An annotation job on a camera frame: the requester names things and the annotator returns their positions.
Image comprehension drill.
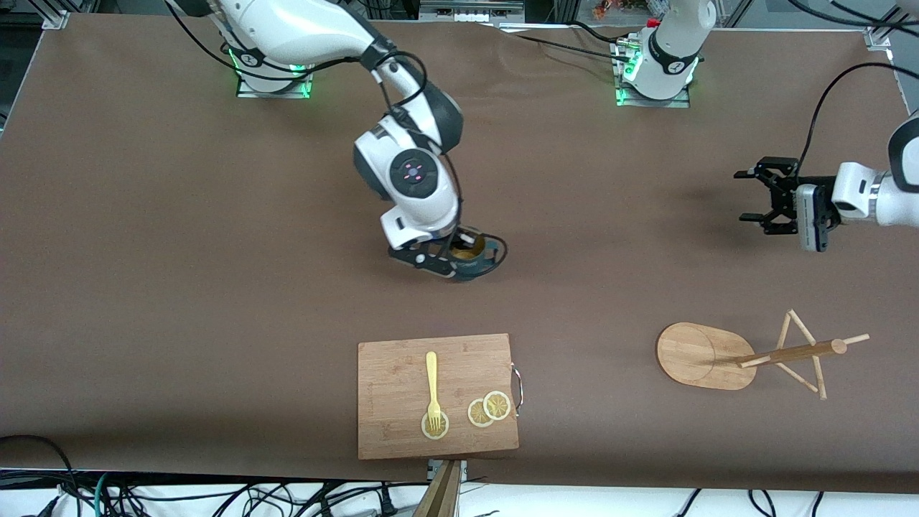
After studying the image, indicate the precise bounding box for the teal cup yellow inside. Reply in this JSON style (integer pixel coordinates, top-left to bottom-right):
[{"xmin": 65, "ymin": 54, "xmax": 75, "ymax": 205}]
[{"xmin": 447, "ymin": 231, "xmax": 508, "ymax": 283}]

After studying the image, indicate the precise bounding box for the wooden mug rack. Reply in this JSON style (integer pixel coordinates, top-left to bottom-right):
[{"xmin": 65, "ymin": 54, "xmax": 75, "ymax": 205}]
[{"xmin": 656, "ymin": 309, "xmax": 871, "ymax": 401}]

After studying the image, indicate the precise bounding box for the yellow plastic fork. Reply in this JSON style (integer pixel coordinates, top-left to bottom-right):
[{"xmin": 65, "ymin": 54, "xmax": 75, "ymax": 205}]
[{"xmin": 426, "ymin": 350, "xmax": 443, "ymax": 435}]

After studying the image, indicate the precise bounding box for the brown table cover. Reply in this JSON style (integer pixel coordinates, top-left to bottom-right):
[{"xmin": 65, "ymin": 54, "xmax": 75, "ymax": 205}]
[{"xmin": 0, "ymin": 13, "xmax": 919, "ymax": 493}]

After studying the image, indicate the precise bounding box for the wooden beam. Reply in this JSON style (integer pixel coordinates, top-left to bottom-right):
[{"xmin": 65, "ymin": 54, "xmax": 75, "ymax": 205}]
[{"xmin": 413, "ymin": 460, "xmax": 464, "ymax": 517}]

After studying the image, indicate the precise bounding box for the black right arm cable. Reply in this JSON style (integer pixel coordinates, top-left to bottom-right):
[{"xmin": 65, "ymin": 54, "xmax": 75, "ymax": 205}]
[{"xmin": 164, "ymin": 0, "xmax": 464, "ymax": 259}]

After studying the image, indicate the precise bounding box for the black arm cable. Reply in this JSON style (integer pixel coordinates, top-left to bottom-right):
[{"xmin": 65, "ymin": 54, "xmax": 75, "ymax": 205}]
[
  {"xmin": 164, "ymin": 0, "xmax": 464, "ymax": 259},
  {"xmin": 798, "ymin": 62, "xmax": 919, "ymax": 177}
]

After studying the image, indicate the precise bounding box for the wooden cutting board metal handle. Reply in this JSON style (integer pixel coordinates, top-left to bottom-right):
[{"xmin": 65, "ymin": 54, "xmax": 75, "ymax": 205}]
[{"xmin": 357, "ymin": 332, "xmax": 525, "ymax": 461}]

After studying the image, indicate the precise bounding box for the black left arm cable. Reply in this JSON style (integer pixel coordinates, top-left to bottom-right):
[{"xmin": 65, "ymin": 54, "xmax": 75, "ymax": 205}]
[{"xmin": 798, "ymin": 62, "xmax": 919, "ymax": 177}]

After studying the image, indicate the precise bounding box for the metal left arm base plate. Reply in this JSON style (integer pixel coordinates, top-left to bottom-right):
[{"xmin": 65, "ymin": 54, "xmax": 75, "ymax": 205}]
[{"xmin": 612, "ymin": 39, "xmax": 692, "ymax": 108}]

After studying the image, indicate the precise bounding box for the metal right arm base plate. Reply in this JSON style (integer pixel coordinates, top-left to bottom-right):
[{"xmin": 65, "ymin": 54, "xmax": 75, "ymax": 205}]
[{"xmin": 235, "ymin": 68, "xmax": 314, "ymax": 100}]

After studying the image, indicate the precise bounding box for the black table cable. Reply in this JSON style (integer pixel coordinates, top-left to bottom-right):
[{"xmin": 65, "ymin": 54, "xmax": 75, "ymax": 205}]
[{"xmin": 495, "ymin": 20, "xmax": 633, "ymax": 62}]

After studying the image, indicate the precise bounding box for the aluminium frame structure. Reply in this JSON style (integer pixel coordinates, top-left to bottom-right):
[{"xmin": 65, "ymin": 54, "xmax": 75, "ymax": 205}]
[{"xmin": 42, "ymin": 0, "xmax": 895, "ymax": 50}]

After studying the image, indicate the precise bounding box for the black floor cable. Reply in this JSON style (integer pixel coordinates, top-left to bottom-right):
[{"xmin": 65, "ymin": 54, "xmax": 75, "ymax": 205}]
[{"xmin": 0, "ymin": 434, "xmax": 81, "ymax": 503}]

